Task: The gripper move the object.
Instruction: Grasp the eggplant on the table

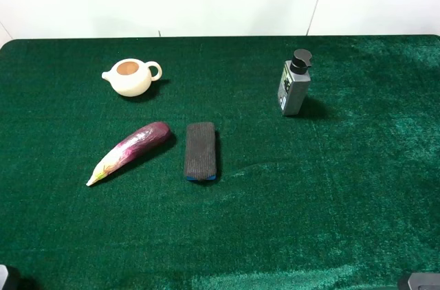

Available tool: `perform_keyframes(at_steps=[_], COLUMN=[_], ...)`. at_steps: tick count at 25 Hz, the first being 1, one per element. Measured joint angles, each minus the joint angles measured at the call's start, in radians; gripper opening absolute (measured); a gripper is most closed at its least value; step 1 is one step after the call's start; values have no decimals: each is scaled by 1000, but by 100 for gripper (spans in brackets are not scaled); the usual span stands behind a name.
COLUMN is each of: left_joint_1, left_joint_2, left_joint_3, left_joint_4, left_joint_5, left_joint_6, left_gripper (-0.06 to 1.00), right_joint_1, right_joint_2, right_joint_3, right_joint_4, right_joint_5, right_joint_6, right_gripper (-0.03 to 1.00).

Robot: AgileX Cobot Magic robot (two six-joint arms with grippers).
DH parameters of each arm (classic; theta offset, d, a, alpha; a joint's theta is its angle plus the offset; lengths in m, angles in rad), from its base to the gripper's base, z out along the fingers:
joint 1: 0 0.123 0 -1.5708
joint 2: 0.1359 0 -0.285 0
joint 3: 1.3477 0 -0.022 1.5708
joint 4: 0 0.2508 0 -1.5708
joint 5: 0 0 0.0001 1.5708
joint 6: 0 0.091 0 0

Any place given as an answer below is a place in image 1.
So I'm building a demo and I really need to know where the purple eggplant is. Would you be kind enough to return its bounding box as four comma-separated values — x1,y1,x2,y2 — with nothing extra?
86,122,171,186

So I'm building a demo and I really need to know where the dark object bottom right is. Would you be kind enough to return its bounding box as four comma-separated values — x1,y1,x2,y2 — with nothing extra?
397,273,440,290

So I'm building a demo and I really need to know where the black blue whiteboard eraser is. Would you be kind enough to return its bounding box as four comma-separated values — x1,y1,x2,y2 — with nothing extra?
184,122,217,181

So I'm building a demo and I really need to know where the grey pump dispenser bottle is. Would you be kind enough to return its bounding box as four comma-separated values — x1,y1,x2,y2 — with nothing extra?
277,49,312,116

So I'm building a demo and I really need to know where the cream ceramic teapot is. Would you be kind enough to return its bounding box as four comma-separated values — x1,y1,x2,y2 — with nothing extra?
101,58,162,98

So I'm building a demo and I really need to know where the green velvet table cloth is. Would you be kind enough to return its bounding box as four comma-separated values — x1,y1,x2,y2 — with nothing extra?
1,35,439,289

